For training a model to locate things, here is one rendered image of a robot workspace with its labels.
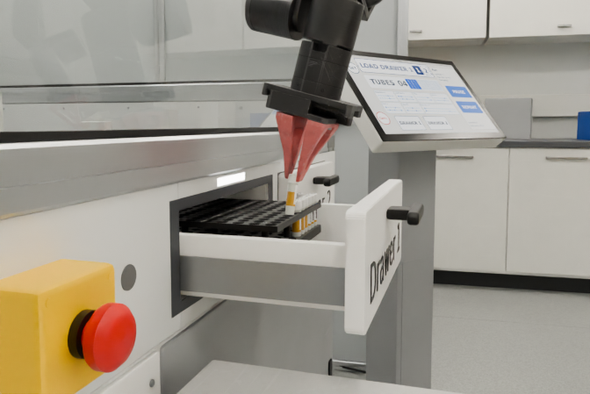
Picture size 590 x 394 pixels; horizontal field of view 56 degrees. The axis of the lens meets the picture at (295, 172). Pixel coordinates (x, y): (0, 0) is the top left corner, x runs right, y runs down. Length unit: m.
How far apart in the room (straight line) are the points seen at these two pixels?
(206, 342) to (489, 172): 2.96
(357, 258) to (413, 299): 1.17
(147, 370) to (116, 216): 0.15
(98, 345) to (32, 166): 0.12
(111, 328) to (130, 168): 0.18
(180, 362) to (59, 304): 0.26
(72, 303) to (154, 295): 0.18
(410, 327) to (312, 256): 1.17
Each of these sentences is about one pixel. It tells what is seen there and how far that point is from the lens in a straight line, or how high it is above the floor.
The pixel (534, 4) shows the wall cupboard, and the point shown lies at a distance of 3.92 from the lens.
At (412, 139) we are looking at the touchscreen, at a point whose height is 0.96.
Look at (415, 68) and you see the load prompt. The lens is 1.66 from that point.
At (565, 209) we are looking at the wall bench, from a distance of 3.57.
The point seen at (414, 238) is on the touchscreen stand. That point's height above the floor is 0.68.
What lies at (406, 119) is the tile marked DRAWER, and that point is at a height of 1.01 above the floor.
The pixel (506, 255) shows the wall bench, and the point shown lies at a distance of 3.58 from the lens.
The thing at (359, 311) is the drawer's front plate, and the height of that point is 0.84.
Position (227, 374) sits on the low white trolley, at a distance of 0.58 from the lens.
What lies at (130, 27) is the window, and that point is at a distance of 0.52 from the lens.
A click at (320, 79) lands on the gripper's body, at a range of 0.59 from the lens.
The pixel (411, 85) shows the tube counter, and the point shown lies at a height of 1.11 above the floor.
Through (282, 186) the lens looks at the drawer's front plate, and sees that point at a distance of 0.82.
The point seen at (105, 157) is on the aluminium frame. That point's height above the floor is 0.98.
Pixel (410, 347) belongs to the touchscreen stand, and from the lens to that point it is 1.69.
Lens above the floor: 1.00
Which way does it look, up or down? 5 degrees down
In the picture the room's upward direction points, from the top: straight up
